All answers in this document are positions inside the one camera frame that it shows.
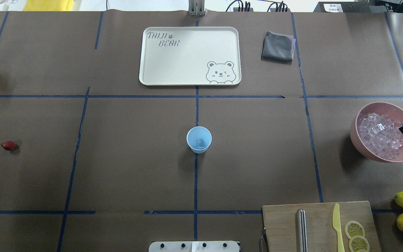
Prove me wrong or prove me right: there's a cream bear serving tray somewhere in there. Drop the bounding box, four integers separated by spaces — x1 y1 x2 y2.
139 27 242 86

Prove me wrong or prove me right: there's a steel muddler with black tip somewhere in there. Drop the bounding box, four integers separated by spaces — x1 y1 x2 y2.
296 209 308 252

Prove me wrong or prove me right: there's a light blue plastic cup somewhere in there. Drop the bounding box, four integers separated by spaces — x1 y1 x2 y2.
186 126 212 154

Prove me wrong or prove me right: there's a black box with label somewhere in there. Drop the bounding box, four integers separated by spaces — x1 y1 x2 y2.
313 1 371 13

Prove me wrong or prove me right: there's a pink bowl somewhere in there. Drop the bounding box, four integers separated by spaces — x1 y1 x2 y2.
350 102 403 163

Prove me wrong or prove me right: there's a yellow plastic knife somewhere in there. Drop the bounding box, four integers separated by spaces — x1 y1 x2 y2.
332 204 345 252

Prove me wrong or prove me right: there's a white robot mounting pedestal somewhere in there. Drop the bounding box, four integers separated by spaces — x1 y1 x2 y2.
148 240 241 252

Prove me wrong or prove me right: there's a pile of clear ice cubes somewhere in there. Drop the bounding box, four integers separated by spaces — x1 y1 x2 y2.
356 113 403 160

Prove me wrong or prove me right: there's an aluminium frame post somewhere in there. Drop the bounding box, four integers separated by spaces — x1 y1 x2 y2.
188 0 206 16

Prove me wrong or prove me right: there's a yellow cloth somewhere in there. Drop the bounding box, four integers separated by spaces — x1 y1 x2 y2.
22 0 74 12

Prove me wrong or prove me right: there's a wooden cutting board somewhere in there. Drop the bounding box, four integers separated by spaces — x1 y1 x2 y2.
262 201 382 252

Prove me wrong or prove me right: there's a red strawberry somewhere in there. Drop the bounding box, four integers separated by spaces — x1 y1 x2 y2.
0 141 17 151

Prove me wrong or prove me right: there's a clear ice cube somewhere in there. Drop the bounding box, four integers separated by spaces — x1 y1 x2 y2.
195 139 206 149

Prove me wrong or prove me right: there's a grey folded cloth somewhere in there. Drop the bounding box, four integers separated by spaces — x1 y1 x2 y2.
261 31 296 63

